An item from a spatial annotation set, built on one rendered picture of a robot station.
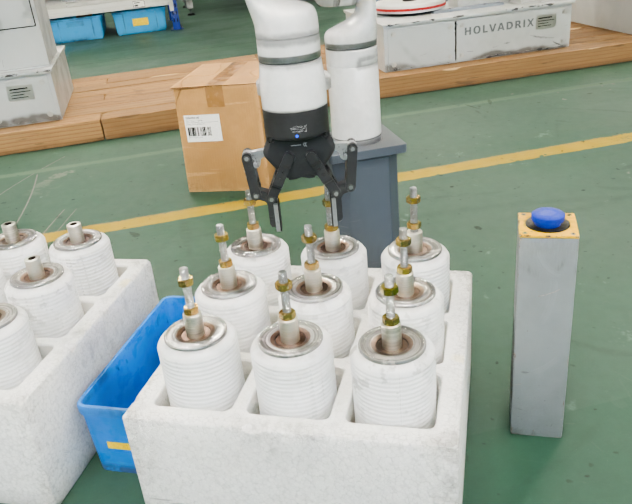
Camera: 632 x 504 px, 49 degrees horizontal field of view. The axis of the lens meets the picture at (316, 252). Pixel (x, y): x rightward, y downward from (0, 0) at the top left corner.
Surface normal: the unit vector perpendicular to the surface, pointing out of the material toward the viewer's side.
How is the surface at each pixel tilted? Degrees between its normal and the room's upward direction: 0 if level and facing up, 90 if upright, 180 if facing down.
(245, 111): 90
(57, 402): 90
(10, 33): 90
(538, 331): 90
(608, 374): 0
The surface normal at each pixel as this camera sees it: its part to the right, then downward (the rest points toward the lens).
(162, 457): -0.23, 0.45
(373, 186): 0.23, 0.41
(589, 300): -0.09, -0.89
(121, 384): 0.97, 0.00
